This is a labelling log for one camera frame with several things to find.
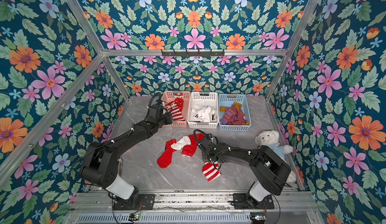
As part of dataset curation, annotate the red white striped sock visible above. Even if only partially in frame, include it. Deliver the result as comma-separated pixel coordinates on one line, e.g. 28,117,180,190
202,161,221,182
165,101,185,121

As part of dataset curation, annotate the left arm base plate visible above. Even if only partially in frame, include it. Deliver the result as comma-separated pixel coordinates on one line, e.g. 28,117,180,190
113,194,155,211

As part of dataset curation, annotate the pink plastic basket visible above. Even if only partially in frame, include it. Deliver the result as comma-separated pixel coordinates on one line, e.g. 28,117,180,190
161,91,191,127

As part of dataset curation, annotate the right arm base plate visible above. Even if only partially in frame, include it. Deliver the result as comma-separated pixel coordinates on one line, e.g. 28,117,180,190
229,193,274,210

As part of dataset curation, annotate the red plain sock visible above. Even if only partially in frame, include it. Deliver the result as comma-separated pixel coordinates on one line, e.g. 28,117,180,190
157,139,177,169
182,134,204,157

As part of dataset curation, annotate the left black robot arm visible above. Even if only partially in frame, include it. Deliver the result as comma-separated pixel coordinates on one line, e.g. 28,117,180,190
80,100,172,200

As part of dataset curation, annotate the white teddy bear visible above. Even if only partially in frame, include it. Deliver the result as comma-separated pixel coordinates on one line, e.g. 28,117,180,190
254,129,297,184

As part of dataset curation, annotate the red santa sock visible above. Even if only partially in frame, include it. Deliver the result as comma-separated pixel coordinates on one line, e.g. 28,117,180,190
174,93,184,111

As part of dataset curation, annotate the black hook rail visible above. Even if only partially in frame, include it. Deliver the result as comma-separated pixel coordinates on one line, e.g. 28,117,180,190
161,50,225,57

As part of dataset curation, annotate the white plastic basket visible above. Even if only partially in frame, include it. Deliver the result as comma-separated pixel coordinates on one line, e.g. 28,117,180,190
187,92,220,128

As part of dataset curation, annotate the blue plastic basket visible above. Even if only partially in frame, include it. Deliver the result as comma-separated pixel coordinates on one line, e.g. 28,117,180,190
218,94,251,131

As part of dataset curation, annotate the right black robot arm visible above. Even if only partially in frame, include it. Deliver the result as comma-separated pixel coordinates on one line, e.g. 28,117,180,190
197,136,291,202

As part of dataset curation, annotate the maroon sock yellow toe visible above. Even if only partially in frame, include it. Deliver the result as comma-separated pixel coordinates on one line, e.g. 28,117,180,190
220,102,250,125

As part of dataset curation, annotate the white ribbed sock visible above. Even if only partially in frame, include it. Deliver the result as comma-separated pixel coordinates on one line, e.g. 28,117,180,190
170,136,191,150

